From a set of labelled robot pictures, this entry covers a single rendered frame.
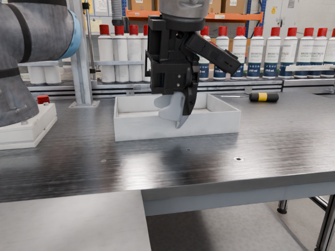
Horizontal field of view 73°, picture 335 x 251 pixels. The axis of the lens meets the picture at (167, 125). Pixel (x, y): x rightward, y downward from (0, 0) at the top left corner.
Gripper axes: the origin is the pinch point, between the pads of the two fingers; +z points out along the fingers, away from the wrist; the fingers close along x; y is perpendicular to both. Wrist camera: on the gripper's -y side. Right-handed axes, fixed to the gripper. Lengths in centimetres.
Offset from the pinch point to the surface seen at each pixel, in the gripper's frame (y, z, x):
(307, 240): -86, 92, -3
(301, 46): -67, -2, -43
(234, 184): -2.3, -1.6, 18.5
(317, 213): -110, 96, -18
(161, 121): 4.0, -0.2, -0.1
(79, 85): 22.5, 7.1, -32.2
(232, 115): -11.4, -0.8, 0.8
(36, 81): 38, 12, -47
